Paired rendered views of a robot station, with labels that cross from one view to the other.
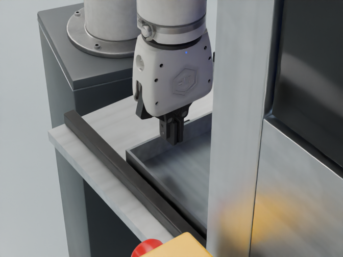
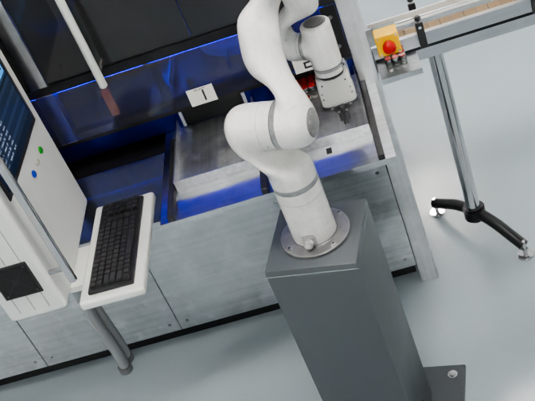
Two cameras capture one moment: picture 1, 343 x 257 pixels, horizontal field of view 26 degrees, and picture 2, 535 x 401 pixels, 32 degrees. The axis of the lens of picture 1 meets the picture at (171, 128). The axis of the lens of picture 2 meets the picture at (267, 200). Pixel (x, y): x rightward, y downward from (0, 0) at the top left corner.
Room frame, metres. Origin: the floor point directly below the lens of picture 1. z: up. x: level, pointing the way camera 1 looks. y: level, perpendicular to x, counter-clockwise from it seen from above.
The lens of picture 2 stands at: (2.55, 1.43, 2.44)
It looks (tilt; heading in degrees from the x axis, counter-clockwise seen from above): 36 degrees down; 227
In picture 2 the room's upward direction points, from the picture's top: 23 degrees counter-clockwise
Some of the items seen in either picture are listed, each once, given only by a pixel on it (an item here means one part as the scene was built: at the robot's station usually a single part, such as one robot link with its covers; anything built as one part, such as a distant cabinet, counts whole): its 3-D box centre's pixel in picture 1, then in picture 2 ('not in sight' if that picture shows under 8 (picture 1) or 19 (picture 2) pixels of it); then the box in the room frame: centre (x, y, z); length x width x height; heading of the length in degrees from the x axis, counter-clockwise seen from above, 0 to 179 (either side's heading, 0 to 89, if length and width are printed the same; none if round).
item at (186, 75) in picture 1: (171, 61); (334, 85); (0.78, 0.00, 1.05); 0.10 x 0.07 x 0.11; 126
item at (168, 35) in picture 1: (170, 20); (329, 67); (0.78, 0.00, 1.12); 0.09 x 0.08 x 0.03; 126
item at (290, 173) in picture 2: not in sight; (268, 145); (1.18, 0.07, 1.16); 0.19 x 0.12 x 0.24; 104
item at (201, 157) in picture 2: not in sight; (216, 142); (0.91, -0.42, 0.90); 0.34 x 0.26 x 0.04; 36
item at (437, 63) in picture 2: not in sight; (456, 138); (0.27, 0.02, 0.46); 0.09 x 0.09 x 0.77; 36
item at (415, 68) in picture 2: not in sight; (399, 65); (0.43, -0.02, 0.87); 0.14 x 0.13 x 0.02; 36
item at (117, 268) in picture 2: not in sight; (116, 241); (1.31, -0.56, 0.82); 0.40 x 0.14 x 0.02; 34
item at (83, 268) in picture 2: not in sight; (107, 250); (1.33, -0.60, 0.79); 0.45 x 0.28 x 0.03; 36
